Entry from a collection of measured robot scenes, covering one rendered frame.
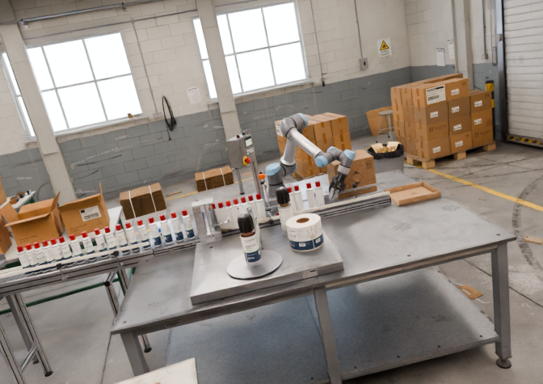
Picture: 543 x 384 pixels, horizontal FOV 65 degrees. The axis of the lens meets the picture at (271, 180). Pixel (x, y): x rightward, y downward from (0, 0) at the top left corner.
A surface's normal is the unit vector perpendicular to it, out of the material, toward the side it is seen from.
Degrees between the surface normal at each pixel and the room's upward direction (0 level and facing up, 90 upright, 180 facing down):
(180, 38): 90
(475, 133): 89
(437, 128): 90
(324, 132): 90
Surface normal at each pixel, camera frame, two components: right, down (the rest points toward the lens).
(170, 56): 0.25, 0.23
